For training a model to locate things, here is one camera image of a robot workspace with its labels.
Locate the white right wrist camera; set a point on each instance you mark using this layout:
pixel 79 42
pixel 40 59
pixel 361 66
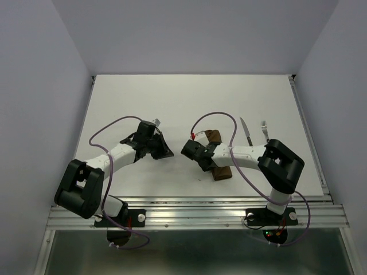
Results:
pixel 201 138

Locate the silver fork dark handle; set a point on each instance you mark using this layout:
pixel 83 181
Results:
pixel 265 130

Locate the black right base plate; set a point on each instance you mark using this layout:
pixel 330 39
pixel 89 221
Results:
pixel 262 217

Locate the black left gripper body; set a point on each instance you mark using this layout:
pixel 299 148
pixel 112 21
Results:
pixel 148 144

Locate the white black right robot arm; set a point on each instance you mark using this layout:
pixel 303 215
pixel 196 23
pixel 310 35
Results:
pixel 280 166

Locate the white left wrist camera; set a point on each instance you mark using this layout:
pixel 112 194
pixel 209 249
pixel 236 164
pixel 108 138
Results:
pixel 156 122

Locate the aluminium rail frame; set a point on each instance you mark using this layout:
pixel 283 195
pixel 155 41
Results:
pixel 205 235

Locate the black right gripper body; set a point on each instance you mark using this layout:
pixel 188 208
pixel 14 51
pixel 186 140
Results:
pixel 203 168

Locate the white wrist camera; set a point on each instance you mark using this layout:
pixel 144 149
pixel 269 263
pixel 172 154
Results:
pixel 156 122
pixel 201 138

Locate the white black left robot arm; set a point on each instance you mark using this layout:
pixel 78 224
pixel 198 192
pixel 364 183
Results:
pixel 81 188

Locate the silver knife dark handle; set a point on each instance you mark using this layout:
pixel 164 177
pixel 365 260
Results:
pixel 246 131

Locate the brown cloth napkin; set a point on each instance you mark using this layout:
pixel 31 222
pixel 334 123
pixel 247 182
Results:
pixel 221 173

